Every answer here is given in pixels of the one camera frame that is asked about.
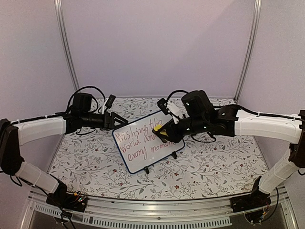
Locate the metal frame post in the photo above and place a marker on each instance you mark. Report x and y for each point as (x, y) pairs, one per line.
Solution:
(249, 49)
(65, 43)

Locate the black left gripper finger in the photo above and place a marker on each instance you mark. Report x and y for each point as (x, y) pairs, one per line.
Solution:
(118, 119)
(119, 124)

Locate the blue framed whiteboard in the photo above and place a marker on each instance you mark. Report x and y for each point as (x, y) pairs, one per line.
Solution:
(139, 147)

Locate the black whiteboard foot clip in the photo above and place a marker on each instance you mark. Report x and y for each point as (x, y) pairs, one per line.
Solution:
(174, 155)
(146, 170)

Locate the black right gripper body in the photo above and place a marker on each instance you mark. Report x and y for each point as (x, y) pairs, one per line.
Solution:
(177, 136)

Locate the right metal frame post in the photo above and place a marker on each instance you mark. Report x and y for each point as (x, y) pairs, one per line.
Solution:
(249, 49)

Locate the left metal frame post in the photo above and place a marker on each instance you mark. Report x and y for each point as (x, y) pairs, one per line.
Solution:
(65, 43)

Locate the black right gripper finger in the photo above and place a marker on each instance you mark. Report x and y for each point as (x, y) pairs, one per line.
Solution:
(165, 138)
(163, 126)

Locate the floral tablecloth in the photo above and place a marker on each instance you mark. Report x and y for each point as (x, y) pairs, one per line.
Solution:
(91, 163)

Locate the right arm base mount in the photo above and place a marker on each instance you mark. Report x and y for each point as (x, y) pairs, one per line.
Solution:
(249, 201)

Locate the yellow whiteboard eraser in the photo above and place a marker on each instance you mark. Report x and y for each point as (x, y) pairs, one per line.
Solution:
(159, 131)

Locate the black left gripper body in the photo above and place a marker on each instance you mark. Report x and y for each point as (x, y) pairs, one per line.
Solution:
(107, 127)

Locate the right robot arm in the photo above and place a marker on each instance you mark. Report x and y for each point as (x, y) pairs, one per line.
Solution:
(235, 120)

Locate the aluminium front rail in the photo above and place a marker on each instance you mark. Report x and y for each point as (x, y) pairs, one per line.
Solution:
(113, 213)

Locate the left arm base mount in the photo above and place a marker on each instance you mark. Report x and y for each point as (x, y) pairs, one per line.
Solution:
(72, 201)

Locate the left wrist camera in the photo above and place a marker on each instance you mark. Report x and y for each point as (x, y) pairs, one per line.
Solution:
(108, 103)

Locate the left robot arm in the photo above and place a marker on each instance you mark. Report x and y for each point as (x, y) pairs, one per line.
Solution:
(83, 110)

